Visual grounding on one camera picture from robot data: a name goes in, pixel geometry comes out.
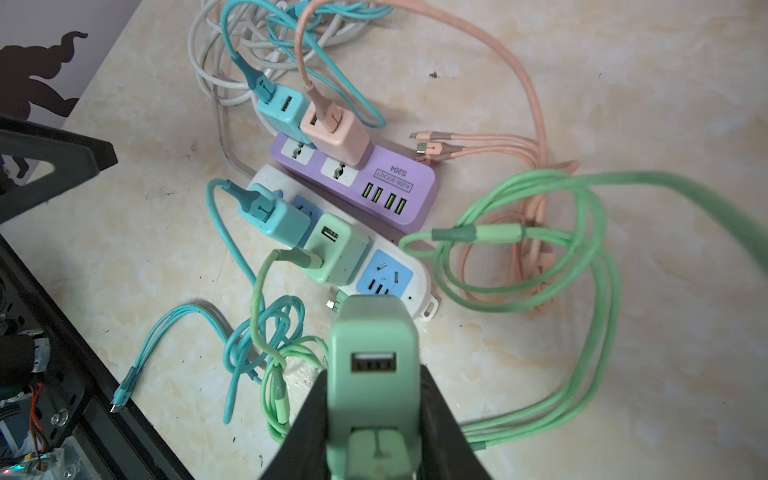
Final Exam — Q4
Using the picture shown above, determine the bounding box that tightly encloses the light teal charger plug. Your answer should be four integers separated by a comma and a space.
256, 85, 313, 146

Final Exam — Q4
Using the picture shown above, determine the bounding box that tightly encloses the white blue power strip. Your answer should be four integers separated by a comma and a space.
248, 165, 439, 321

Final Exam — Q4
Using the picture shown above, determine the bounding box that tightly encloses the pink charger plug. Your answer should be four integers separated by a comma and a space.
300, 103, 373, 169

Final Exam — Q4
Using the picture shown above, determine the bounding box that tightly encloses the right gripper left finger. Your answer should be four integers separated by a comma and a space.
261, 371, 329, 479

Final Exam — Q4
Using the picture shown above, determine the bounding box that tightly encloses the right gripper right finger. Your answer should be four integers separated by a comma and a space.
417, 365, 490, 480

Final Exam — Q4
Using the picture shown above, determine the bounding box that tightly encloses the dark teal charger cable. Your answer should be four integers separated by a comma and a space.
110, 178, 307, 426

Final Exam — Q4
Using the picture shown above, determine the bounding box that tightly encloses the green charger cable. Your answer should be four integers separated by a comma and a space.
249, 247, 331, 445
398, 169, 768, 451

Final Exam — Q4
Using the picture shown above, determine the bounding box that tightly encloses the pink charger cable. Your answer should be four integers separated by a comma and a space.
293, 0, 583, 313

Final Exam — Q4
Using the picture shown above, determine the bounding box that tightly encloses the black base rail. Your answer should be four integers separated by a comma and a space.
1, 241, 191, 479

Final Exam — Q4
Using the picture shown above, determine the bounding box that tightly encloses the green charger plug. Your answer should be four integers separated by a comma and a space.
304, 213, 372, 287
326, 295, 422, 479

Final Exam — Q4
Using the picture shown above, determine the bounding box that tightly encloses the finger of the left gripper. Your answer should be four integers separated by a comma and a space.
1, 116, 118, 222

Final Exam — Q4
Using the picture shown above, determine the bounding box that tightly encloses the purple power strip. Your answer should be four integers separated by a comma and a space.
270, 134, 438, 234

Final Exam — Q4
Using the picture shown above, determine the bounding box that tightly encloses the dark teal charger plug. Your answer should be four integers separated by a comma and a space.
238, 183, 311, 248

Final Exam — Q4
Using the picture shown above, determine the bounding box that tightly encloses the white power strip cable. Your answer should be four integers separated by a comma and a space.
187, 0, 337, 181

